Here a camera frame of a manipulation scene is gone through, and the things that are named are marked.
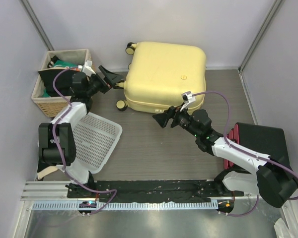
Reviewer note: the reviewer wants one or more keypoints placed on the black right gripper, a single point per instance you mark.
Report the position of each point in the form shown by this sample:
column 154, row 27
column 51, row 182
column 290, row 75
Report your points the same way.
column 163, row 118

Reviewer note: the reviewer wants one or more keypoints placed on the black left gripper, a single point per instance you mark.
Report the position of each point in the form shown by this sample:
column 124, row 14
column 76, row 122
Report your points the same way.
column 112, row 79

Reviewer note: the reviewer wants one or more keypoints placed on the yellow hard-shell suitcase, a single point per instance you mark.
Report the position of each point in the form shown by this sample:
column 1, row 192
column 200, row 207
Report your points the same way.
column 159, row 74

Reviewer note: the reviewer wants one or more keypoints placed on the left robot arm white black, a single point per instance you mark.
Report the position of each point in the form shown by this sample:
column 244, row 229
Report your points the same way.
column 56, row 141

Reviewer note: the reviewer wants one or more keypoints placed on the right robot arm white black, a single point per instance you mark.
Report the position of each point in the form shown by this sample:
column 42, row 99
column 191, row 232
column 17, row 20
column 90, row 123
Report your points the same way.
column 261, row 174

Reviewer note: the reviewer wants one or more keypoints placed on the black garment in basket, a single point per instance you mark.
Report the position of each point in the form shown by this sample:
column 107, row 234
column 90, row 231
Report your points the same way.
column 66, row 83

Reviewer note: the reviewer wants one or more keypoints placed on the green printed garment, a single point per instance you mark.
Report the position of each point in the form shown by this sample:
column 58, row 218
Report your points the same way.
column 64, row 64

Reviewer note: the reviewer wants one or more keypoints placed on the white perforated plastic basket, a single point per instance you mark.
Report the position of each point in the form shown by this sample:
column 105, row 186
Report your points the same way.
column 95, row 139

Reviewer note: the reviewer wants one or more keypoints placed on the woven wicker laundry basket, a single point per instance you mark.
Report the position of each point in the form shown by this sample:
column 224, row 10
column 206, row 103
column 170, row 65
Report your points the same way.
column 51, row 106

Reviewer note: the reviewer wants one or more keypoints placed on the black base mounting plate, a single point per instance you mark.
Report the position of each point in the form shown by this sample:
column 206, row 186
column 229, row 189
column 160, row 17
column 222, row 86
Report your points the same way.
column 153, row 191

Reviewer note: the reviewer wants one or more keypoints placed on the black storage box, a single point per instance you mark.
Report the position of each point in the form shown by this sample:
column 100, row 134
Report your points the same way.
column 266, row 140

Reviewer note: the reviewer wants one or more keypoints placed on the crumpled white plastic sheet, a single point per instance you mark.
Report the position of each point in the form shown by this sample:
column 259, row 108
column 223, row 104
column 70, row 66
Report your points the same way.
column 281, row 230

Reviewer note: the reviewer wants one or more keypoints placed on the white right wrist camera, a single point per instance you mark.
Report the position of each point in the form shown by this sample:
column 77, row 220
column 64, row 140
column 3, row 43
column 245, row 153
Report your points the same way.
column 188, row 98

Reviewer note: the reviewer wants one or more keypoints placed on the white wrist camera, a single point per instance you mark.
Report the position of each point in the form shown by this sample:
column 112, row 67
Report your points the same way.
column 188, row 98
column 87, row 68

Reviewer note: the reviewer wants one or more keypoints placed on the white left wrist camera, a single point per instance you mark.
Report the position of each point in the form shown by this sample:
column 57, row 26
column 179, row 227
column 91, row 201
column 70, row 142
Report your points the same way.
column 87, row 68

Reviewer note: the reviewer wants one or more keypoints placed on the aluminium rail frame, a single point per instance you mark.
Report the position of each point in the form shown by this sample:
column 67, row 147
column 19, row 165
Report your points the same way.
column 52, row 189

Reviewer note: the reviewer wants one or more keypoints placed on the white slotted cable duct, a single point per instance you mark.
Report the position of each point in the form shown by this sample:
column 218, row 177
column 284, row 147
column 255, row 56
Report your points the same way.
column 82, row 205

